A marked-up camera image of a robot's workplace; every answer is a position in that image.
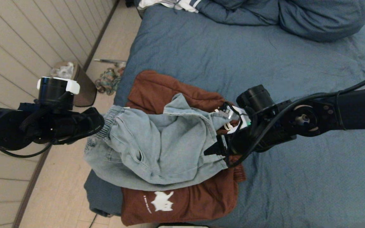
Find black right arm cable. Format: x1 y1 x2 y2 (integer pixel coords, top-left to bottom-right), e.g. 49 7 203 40
225 68 365 168

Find white striped garment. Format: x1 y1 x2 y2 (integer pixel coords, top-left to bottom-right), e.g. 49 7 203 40
138 0 203 14

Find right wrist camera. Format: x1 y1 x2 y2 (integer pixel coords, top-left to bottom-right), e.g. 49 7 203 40
216 103 253 133

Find clear plastic bin liner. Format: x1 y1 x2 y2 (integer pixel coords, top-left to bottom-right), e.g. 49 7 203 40
52 62 75 79

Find brown shorts with white print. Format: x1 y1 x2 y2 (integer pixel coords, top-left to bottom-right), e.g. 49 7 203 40
121 70 247 226

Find light blue denim shorts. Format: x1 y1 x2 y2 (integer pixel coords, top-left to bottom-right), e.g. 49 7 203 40
84 93 234 192

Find multicoloured cloth bundle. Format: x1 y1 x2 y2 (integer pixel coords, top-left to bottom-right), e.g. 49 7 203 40
95 67 125 96

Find thin grey rod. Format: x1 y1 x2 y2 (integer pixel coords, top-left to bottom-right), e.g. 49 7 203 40
94 59 126 65

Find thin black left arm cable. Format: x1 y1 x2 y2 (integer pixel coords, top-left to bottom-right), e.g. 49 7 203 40
0 108 105 158

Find blue bed cover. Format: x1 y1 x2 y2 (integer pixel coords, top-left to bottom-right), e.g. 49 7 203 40
84 5 365 228

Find crumpled blue duvet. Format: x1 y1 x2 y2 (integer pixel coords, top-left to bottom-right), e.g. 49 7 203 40
198 0 365 42

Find brown metal trash bin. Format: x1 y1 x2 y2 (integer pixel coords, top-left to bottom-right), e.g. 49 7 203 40
51 61 97 107

